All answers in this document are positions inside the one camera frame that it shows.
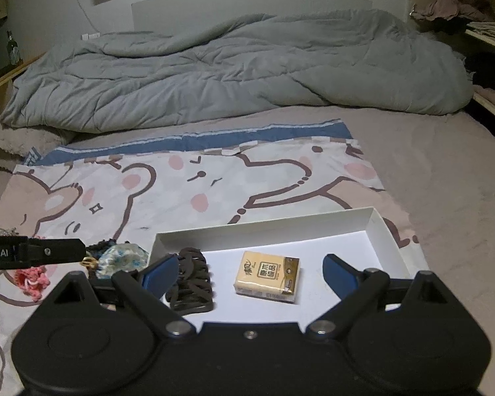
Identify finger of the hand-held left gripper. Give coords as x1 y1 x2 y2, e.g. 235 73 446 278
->
18 238 88 265

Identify pink crochet scrunchie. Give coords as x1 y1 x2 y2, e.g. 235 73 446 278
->
14 266 51 303

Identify mauve crumpled clothes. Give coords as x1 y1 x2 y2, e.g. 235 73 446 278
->
412 0 495 24

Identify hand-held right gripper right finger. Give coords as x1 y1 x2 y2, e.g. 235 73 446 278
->
307 254 452 338

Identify brown and blue crochet scrunchie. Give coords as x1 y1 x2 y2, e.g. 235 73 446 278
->
86 237 121 257

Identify cream wardrobe shelves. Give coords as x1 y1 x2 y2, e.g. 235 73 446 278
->
410 0 495 142

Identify green glass bottle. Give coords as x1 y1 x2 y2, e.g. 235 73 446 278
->
5 30 23 67

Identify cartoon bear printed blanket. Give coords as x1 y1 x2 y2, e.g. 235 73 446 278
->
0 119 421 396

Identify white cardboard box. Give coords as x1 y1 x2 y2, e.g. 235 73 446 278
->
148 207 432 327

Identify fuzzy beige blanket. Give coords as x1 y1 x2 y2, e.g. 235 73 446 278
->
0 126 76 171

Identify yellow tissue packet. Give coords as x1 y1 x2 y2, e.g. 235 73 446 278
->
234 250 301 304

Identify bed with pink sheet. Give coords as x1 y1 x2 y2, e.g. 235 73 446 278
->
0 105 495 396

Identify wooden bedside shelf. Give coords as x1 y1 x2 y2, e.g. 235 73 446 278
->
0 0 46 126

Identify folded beige clothes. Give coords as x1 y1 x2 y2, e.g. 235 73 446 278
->
465 20 495 43

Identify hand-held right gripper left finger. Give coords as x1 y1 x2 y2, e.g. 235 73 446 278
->
41 254 195 338

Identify light floral scrunchie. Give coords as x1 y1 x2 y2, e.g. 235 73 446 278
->
96 244 149 278

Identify grey duvet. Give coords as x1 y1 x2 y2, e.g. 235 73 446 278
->
0 8 475 135

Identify thin white cable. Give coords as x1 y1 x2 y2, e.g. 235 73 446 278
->
65 0 100 36

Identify dark brown hair claw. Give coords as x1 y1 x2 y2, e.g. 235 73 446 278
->
163 247 215 313

